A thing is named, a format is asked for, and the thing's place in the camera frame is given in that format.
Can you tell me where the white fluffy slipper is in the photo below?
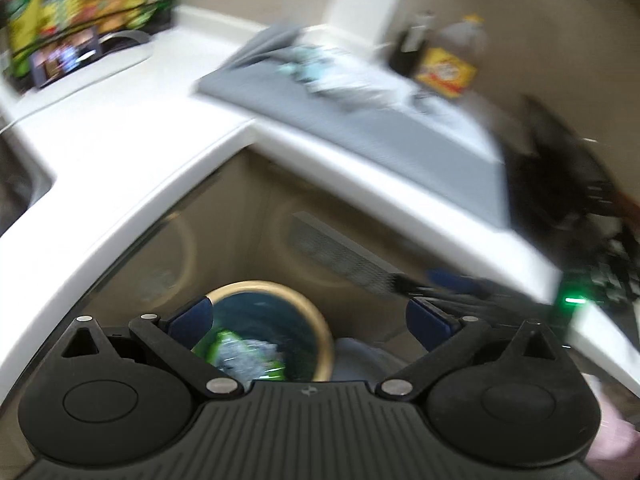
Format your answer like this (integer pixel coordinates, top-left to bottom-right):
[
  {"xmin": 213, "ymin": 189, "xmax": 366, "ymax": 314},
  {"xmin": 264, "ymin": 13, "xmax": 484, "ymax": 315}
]
[{"xmin": 332, "ymin": 336, "xmax": 403, "ymax": 384}]

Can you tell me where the dark bottle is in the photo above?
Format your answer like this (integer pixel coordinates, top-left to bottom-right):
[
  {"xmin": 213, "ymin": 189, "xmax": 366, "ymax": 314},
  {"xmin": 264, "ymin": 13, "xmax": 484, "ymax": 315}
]
[{"xmin": 389, "ymin": 10, "xmax": 437, "ymax": 80}]

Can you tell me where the green white packet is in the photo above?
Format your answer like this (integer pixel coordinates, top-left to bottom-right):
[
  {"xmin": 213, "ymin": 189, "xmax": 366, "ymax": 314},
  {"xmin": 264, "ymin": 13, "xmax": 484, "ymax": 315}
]
[{"xmin": 192, "ymin": 329, "xmax": 287, "ymax": 382}]

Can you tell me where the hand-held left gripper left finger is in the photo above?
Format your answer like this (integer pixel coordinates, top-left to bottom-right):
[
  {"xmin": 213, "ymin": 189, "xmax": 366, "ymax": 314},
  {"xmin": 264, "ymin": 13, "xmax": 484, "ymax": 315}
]
[{"xmin": 60, "ymin": 297, "xmax": 246, "ymax": 401}]

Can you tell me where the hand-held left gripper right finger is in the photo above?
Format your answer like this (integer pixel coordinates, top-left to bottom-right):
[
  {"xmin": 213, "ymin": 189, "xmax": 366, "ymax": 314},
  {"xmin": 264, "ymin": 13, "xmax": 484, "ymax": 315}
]
[{"xmin": 375, "ymin": 297, "xmax": 572, "ymax": 402}]

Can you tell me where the person's right forearm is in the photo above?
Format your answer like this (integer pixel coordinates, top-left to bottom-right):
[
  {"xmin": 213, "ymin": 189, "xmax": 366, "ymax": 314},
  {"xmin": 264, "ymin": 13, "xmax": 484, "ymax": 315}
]
[{"xmin": 585, "ymin": 375, "xmax": 640, "ymax": 480}]

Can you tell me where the beige cabinet door with vent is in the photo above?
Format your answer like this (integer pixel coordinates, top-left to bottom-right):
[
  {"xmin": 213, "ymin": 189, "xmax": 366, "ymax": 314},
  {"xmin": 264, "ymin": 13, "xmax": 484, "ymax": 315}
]
[{"xmin": 250, "ymin": 157, "xmax": 453, "ymax": 343}]

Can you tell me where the silver vent grille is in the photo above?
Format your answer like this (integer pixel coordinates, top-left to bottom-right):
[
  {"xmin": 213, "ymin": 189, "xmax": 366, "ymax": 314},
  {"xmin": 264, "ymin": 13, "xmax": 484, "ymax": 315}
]
[{"xmin": 291, "ymin": 211, "xmax": 407, "ymax": 295}]

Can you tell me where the blue bin cream rim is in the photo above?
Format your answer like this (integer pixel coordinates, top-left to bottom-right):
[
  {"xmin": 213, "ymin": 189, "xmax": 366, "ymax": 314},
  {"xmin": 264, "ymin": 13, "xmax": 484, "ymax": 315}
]
[{"xmin": 202, "ymin": 280, "xmax": 335, "ymax": 383}]

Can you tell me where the clear bottle yellow label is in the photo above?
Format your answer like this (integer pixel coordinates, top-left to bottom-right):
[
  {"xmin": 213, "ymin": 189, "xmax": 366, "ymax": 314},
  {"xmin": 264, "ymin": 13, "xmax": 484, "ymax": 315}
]
[{"xmin": 414, "ymin": 14, "xmax": 489, "ymax": 100}]

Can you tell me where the grey counter mat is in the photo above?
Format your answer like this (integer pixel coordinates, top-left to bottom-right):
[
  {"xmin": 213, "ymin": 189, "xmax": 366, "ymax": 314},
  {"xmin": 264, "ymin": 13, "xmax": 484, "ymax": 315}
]
[{"xmin": 195, "ymin": 24, "xmax": 517, "ymax": 232}]

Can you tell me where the steel sink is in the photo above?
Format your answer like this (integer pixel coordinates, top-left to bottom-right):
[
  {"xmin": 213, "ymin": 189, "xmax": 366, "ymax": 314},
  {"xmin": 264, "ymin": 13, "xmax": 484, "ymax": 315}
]
[{"xmin": 0, "ymin": 115, "xmax": 54, "ymax": 241}]

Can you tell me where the black wire rack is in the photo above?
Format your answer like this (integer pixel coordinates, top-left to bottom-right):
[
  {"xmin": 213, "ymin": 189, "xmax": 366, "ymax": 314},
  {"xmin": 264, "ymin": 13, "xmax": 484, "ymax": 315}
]
[{"xmin": 0, "ymin": 0, "xmax": 187, "ymax": 92}]

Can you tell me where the clear plastic wrapper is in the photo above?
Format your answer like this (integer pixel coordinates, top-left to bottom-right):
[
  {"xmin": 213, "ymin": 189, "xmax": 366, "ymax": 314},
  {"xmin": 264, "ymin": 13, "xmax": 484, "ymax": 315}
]
[{"xmin": 220, "ymin": 339, "xmax": 282, "ymax": 379}]

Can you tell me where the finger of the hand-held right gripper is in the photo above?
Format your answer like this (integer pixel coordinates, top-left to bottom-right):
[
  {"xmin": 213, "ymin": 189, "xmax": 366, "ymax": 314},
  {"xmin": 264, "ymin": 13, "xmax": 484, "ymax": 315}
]
[{"xmin": 395, "ymin": 266, "xmax": 557, "ymax": 312}]

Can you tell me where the light blue plastic bag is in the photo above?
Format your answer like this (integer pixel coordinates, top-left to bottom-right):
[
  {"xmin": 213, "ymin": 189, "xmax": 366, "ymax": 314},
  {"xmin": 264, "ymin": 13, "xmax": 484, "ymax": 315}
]
[{"xmin": 279, "ymin": 44, "xmax": 352, "ymax": 97}]

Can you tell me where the smartphone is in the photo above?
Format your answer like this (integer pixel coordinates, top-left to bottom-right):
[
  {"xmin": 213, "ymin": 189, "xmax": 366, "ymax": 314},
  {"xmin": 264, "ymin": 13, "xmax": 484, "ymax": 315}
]
[{"xmin": 30, "ymin": 30, "xmax": 104, "ymax": 89}]

